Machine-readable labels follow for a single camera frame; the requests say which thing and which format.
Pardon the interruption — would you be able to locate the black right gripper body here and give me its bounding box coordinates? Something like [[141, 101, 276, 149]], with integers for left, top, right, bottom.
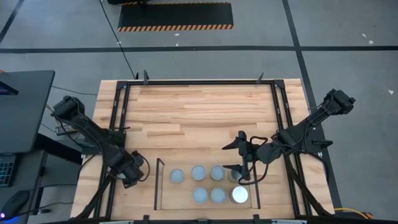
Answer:
[[238, 130, 274, 182]]

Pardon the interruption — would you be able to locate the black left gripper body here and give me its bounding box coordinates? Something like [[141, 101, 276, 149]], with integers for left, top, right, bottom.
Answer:
[[109, 150, 146, 189]]

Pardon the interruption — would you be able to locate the grey-lid can yellow green label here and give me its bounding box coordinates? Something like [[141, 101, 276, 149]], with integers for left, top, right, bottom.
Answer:
[[210, 165, 225, 182]]

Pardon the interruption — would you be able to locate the computer monitor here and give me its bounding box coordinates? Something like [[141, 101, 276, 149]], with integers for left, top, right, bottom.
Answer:
[[0, 80, 19, 96]]

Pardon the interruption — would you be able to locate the black hazard-striped floor mat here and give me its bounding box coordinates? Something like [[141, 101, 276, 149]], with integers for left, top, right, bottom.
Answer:
[[117, 1, 234, 32]]

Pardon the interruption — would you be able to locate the grey-lid can red fruit label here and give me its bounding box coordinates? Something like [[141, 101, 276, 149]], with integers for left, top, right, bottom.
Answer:
[[192, 187, 209, 205]]

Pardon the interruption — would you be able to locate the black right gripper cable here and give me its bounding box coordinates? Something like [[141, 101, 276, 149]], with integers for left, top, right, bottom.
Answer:
[[239, 135, 271, 187]]

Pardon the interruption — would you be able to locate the black cable bundle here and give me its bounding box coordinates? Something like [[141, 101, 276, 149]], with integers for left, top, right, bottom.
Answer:
[[284, 152, 332, 218], [76, 154, 121, 219]]

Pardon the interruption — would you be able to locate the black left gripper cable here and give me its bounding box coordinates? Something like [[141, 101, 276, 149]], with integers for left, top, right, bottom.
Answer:
[[136, 155, 151, 183]]

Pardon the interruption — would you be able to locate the shiny-lid can olive label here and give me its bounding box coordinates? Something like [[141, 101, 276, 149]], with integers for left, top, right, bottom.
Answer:
[[228, 169, 245, 184]]

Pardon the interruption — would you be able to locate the computer keyboard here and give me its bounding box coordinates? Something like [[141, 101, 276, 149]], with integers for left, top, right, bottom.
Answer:
[[0, 154, 17, 188]]

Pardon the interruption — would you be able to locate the shiny-lid can dark label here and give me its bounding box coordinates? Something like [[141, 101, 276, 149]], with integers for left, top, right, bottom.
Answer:
[[229, 185, 250, 205]]

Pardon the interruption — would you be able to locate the grey-lid can red beige label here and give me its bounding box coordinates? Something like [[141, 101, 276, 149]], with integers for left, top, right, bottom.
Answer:
[[210, 187, 227, 205]]

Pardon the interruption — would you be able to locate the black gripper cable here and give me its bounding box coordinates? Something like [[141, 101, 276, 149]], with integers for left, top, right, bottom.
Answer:
[[136, 155, 151, 183], [239, 135, 271, 187]]

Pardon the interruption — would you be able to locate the black desk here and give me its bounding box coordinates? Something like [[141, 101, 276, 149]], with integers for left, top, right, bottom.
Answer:
[[0, 70, 56, 155]]

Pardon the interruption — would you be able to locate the thin grey floor cable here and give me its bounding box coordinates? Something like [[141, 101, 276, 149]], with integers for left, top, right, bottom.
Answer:
[[51, 85, 98, 96]]

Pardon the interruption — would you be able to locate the clear acrylic tray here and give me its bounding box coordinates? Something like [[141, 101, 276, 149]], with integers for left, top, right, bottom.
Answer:
[[154, 157, 261, 211]]

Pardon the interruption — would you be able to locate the black floor cable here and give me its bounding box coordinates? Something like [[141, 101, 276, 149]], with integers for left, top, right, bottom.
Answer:
[[98, 0, 139, 80]]

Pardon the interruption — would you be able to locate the grey-lid can green red label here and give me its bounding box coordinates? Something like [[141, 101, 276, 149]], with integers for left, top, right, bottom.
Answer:
[[190, 165, 206, 182]]

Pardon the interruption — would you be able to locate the yellow cable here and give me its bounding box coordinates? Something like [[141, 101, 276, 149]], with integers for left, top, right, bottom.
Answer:
[[334, 207, 374, 219]]

